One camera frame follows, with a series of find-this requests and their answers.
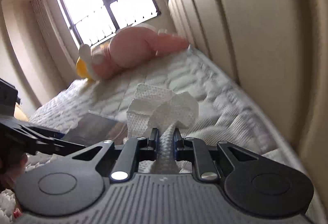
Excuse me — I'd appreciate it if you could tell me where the white paper towel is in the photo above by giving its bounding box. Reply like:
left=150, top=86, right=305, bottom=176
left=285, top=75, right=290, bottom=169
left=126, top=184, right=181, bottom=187
left=126, top=84, right=198, bottom=174

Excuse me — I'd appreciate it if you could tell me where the left hand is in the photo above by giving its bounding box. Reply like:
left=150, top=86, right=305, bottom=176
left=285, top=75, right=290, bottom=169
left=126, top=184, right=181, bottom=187
left=1, top=153, right=28, bottom=221

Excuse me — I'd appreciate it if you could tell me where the grey quilted mattress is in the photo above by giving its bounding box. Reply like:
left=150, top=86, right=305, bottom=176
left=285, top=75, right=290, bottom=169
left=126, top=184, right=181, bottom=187
left=0, top=45, right=308, bottom=224

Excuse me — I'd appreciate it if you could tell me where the yellow plush toy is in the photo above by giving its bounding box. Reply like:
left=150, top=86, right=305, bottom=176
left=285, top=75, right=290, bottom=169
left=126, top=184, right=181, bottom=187
left=76, top=57, right=93, bottom=80

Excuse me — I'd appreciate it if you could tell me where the beige curtain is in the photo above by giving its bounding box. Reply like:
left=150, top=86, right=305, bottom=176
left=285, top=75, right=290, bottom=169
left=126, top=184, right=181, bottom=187
left=31, top=0, right=77, bottom=86

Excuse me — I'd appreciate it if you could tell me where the pink white rabbit plush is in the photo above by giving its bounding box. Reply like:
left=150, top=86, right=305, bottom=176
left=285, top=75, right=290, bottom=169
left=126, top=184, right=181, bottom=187
left=79, top=24, right=190, bottom=81

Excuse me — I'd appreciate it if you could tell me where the beige padded headboard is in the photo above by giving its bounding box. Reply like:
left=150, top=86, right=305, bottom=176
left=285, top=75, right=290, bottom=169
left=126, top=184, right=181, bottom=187
left=169, top=0, right=327, bottom=204

